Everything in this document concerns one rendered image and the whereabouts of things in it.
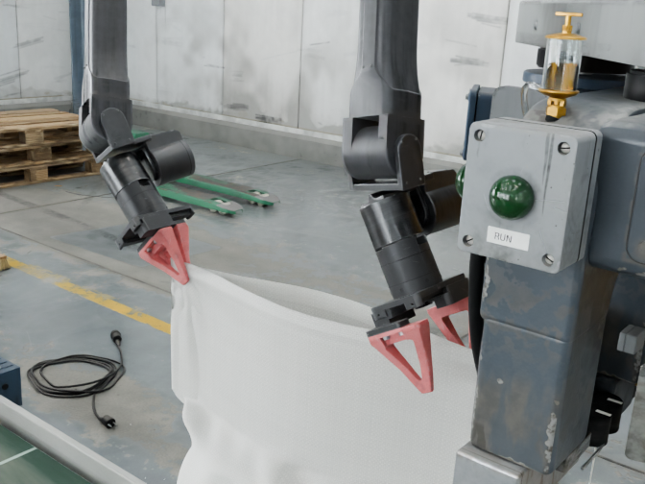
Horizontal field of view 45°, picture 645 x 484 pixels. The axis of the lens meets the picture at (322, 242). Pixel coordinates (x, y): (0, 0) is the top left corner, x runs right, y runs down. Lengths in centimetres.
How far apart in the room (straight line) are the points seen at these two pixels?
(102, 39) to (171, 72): 749
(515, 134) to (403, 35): 34
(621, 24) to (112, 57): 71
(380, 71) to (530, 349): 35
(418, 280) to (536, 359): 25
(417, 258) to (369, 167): 11
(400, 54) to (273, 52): 680
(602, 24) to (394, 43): 21
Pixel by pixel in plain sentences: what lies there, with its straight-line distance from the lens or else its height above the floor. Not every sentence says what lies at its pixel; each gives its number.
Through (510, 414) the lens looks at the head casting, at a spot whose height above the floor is 111.
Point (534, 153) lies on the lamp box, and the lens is 52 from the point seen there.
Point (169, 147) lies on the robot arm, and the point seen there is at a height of 119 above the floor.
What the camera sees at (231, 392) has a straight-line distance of 107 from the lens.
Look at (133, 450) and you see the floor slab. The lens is 268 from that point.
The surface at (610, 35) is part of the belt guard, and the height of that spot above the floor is 139.
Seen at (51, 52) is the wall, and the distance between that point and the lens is 927.
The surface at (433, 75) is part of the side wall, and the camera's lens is 661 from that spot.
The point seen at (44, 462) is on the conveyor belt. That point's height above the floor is 38.
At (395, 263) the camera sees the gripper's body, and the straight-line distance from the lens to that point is 83.
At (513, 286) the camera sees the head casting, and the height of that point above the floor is 121.
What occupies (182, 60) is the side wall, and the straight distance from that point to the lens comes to 852.
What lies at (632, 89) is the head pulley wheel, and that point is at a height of 135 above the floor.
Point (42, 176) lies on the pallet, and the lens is 632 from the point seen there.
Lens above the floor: 140
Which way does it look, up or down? 17 degrees down
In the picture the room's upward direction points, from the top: 3 degrees clockwise
